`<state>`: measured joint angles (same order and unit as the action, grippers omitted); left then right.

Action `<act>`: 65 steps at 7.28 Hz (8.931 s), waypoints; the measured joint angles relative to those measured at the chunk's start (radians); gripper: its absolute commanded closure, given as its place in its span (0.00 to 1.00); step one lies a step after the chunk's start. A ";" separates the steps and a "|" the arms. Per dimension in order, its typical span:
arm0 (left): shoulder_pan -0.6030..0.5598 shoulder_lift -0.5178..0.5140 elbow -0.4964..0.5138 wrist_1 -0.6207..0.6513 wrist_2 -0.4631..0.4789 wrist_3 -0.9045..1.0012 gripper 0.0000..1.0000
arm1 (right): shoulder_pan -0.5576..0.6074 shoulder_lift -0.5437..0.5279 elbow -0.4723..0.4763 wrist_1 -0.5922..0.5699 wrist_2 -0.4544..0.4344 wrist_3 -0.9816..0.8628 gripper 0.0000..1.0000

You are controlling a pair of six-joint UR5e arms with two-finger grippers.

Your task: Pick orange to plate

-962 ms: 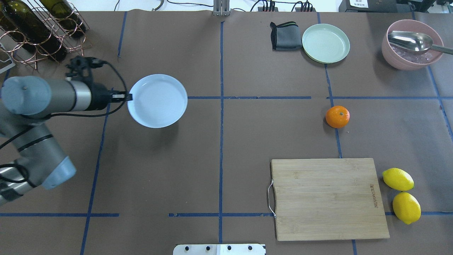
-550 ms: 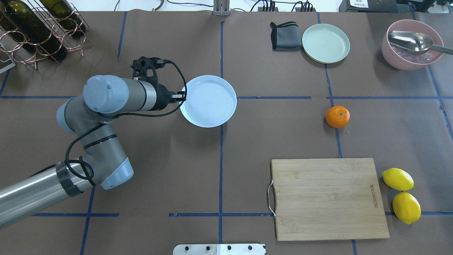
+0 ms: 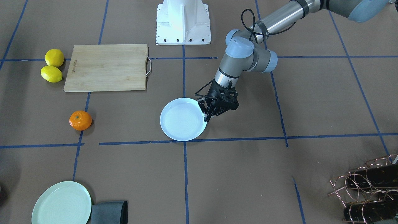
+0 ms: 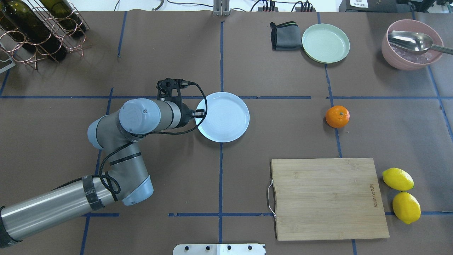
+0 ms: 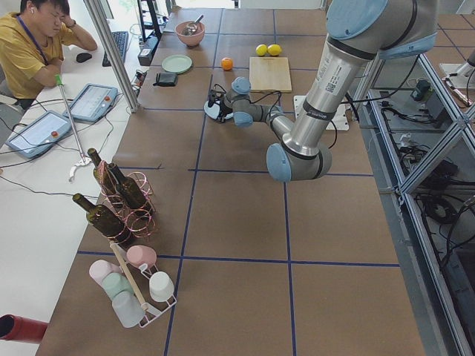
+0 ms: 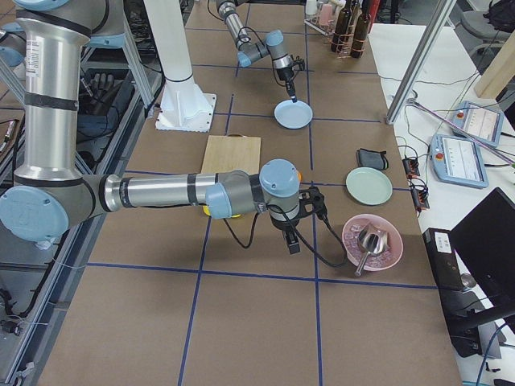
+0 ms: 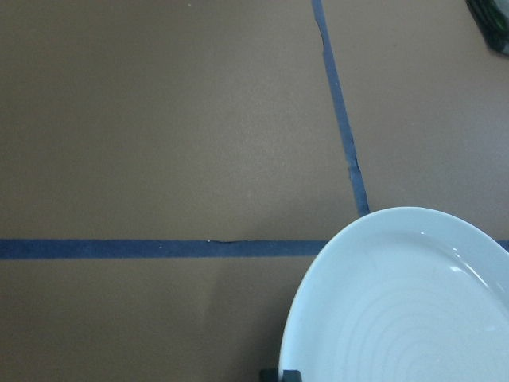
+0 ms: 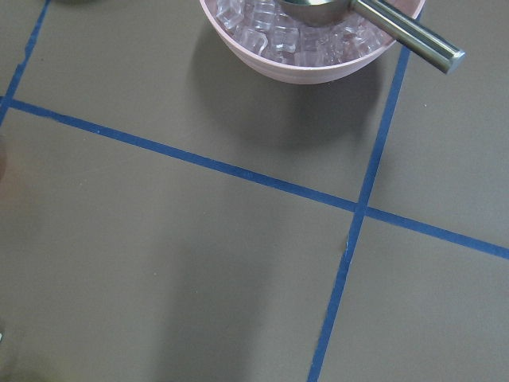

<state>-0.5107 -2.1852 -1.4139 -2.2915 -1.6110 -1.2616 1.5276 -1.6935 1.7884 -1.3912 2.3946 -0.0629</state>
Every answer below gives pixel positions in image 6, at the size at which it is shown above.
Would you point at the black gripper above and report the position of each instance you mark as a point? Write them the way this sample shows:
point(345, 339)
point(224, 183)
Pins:
point(288, 225)
point(285, 75)

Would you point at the light blue plate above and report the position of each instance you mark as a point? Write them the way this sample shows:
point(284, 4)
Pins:
point(293, 115)

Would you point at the light green plate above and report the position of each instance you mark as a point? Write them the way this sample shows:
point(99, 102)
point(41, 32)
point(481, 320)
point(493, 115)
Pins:
point(369, 186)

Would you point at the pink bowl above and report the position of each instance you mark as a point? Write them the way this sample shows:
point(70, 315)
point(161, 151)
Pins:
point(385, 260)

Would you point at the dark wine bottle lower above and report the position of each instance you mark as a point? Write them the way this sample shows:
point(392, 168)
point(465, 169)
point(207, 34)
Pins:
point(341, 27)

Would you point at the dark wine bottle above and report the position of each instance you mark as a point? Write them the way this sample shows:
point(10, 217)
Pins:
point(341, 27)
point(361, 31)

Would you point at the pink cup on rack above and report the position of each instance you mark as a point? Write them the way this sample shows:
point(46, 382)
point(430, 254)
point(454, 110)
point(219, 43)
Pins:
point(325, 14)

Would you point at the metal scoop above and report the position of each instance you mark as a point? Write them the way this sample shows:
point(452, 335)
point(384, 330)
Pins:
point(372, 241)

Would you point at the white cup on rack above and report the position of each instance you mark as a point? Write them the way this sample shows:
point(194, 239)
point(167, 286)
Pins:
point(311, 7)

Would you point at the dark wine bottle upper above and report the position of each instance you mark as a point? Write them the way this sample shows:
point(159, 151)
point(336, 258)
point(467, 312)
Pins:
point(361, 31)

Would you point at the bamboo cutting board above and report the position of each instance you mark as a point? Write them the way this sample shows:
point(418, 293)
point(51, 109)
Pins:
point(228, 153)

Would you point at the grey folded cloth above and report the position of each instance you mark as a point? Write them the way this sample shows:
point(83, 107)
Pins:
point(372, 159)

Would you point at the black computer box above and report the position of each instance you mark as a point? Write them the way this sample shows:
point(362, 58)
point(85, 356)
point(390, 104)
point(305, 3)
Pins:
point(469, 323)

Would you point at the teach pendant near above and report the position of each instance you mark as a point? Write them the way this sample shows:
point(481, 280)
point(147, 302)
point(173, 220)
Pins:
point(458, 161)

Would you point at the teach pendant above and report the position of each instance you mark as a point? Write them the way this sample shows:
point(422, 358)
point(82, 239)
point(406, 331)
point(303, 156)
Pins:
point(458, 161)
point(485, 123)

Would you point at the black monitor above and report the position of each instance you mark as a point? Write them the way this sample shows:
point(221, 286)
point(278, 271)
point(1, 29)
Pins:
point(484, 241)

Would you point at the teach pendant far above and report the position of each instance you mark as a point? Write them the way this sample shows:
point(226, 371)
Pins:
point(485, 123)

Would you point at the copper wire bottle rack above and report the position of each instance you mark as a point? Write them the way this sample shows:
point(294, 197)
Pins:
point(351, 30)

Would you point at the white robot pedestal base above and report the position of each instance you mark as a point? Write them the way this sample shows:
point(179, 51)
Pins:
point(183, 107)

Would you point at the aluminium frame post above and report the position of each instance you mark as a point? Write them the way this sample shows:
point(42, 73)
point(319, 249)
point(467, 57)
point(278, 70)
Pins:
point(425, 45)

